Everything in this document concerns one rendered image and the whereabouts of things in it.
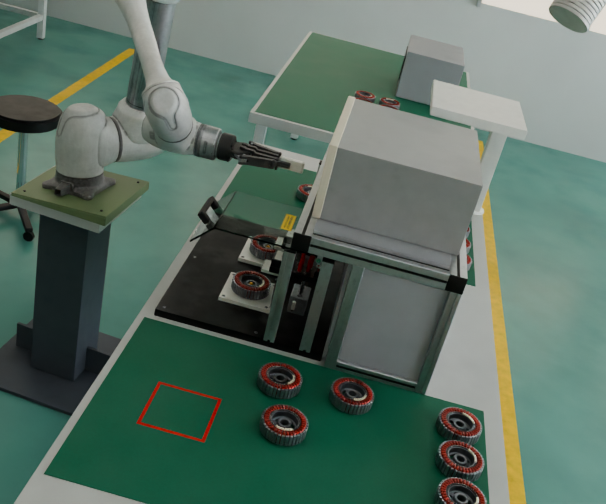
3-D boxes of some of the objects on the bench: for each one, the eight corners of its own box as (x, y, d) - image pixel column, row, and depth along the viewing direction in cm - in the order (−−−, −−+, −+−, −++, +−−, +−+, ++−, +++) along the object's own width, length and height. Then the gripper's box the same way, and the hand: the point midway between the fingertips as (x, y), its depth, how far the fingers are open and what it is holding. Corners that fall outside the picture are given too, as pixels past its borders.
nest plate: (217, 300, 226) (218, 296, 225) (230, 275, 239) (231, 271, 239) (268, 314, 225) (269, 310, 225) (278, 288, 239) (279, 284, 238)
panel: (321, 357, 213) (348, 262, 199) (348, 247, 271) (370, 168, 257) (325, 358, 213) (352, 263, 199) (351, 248, 271) (374, 168, 257)
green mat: (43, 474, 161) (43, 473, 161) (144, 317, 215) (144, 316, 215) (495, 604, 158) (496, 603, 158) (483, 411, 211) (483, 411, 211)
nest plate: (237, 260, 247) (238, 257, 247) (248, 239, 261) (248, 236, 260) (284, 273, 247) (285, 270, 246) (292, 251, 260) (293, 248, 259)
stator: (261, 410, 192) (264, 398, 190) (306, 419, 193) (310, 408, 191) (256, 442, 182) (259, 430, 181) (304, 451, 183) (307, 439, 181)
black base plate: (153, 315, 217) (154, 308, 216) (214, 218, 273) (215, 212, 272) (320, 361, 215) (322, 355, 214) (347, 254, 271) (348, 248, 270)
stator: (249, 388, 198) (251, 376, 197) (267, 366, 208) (270, 354, 206) (289, 406, 196) (292, 395, 194) (306, 383, 205) (309, 371, 203)
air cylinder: (286, 311, 229) (290, 295, 226) (290, 298, 235) (294, 282, 233) (303, 316, 228) (307, 300, 226) (307, 302, 235) (311, 287, 232)
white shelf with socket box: (397, 218, 306) (432, 106, 284) (402, 182, 338) (433, 79, 317) (486, 242, 304) (527, 131, 283) (482, 203, 337) (519, 101, 315)
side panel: (323, 367, 213) (352, 265, 198) (325, 360, 216) (354, 259, 200) (424, 395, 212) (462, 294, 197) (425, 388, 215) (461, 289, 199)
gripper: (222, 149, 224) (304, 171, 223) (210, 166, 213) (296, 189, 212) (227, 125, 221) (310, 147, 220) (215, 140, 209) (302, 163, 208)
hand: (291, 164), depth 216 cm, fingers closed
